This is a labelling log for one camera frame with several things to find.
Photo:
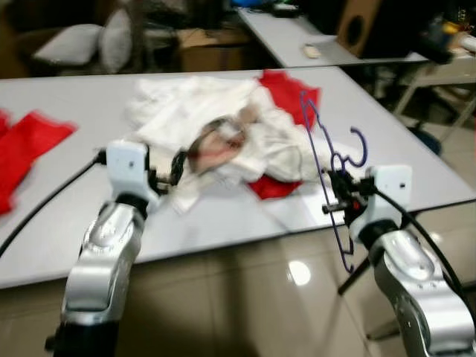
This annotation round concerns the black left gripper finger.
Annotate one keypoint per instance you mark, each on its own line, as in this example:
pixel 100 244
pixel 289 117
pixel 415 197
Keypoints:
pixel 180 161
pixel 178 177

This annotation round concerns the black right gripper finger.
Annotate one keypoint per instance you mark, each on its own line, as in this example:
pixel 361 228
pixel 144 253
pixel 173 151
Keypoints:
pixel 338 190
pixel 338 176

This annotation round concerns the white shirt with herringbone patch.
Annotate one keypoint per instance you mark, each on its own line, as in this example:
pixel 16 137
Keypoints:
pixel 275 149

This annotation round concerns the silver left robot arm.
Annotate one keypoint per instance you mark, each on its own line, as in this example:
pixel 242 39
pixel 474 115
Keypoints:
pixel 104 253

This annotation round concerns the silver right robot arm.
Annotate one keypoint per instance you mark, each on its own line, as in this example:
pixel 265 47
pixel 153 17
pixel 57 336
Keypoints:
pixel 416 282

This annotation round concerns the grey table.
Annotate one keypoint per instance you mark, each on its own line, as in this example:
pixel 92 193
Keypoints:
pixel 223 223
pixel 297 37

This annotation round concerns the red cloth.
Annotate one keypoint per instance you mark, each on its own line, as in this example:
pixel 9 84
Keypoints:
pixel 33 145
pixel 271 187
pixel 286 89

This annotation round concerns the blue round bin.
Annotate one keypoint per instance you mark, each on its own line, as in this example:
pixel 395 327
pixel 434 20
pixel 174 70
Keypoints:
pixel 428 143

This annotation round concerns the cardboard box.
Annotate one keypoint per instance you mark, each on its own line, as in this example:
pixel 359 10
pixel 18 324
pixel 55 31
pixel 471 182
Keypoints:
pixel 212 52

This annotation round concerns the small white object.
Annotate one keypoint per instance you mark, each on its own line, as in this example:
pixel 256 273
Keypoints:
pixel 312 51

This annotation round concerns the grey pillow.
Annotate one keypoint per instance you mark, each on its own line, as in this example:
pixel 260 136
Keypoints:
pixel 71 44
pixel 117 41

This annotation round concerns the wooden speaker box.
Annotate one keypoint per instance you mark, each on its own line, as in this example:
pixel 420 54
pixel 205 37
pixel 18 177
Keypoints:
pixel 357 30

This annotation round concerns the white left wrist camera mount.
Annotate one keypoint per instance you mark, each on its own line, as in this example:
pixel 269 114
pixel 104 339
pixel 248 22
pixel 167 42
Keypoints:
pixel 125 167

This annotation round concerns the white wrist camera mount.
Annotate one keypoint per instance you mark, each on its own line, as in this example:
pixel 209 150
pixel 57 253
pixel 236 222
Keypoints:
pixel 390 182
pixel 125 167

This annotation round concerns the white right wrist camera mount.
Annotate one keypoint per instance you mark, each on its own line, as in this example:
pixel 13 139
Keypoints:
pixel 390 182

